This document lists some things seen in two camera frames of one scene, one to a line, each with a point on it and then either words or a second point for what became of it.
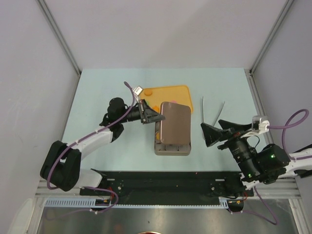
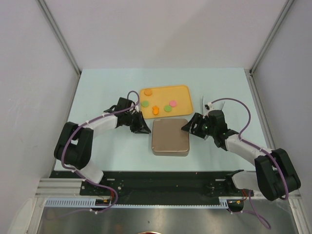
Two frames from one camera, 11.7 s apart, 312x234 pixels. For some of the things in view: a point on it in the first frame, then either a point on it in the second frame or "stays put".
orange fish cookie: (156, 108) stays put
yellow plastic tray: (155, 96) stays put
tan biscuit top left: (148, 92) stays put
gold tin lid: (175, 128) to (167, 136)
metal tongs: (203, 112) stays put
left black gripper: (148, 115) to (141, 126)
